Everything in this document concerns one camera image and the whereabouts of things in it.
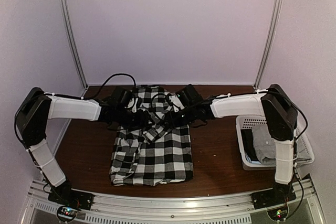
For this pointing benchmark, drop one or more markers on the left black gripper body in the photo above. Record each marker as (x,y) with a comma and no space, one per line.
(130,123)

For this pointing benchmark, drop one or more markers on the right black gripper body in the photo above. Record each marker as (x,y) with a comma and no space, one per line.
(183,120)

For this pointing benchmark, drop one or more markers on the black white plaid shirt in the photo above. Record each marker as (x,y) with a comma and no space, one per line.
(154,155)

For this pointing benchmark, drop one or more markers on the white plastic laundry basket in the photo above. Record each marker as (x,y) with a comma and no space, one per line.
(244,123)

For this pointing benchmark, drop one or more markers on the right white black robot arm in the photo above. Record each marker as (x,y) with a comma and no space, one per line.
(271,103)

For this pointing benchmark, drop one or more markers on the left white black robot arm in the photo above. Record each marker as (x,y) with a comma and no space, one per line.
(39,107)

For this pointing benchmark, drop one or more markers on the black folded shirt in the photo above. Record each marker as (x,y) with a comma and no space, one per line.
(248,143)

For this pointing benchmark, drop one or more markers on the grey button shirt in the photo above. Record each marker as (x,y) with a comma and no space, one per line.
(265,149)

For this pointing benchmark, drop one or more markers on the left circuit board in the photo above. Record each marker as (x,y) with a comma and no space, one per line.
(66,213)

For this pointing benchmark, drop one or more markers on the circuit board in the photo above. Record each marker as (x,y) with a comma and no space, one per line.
(278,214)
(66,213)

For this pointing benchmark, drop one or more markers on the right circuit board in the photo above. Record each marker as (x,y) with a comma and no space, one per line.
(278,214)

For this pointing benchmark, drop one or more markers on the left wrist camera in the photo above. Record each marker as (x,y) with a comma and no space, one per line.
(134,104)

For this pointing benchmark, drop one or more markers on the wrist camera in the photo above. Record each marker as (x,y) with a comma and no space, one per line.
(176,103)
(134,104)

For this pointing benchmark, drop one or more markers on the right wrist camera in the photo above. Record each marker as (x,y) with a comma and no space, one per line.
(176,103)

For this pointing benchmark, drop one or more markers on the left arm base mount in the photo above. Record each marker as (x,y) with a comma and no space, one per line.
(69,197)

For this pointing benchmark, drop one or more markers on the front aluminium rail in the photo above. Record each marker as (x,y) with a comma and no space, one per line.
(232,208)

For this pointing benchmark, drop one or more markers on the left aluminium frame post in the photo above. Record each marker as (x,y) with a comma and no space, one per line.
(72,43)

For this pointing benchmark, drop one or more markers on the aluminium frame post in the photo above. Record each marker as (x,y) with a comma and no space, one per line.
(269,41)
(72,43)

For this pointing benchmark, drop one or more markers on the right aluminium frame post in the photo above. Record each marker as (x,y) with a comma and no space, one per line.
(269,41)

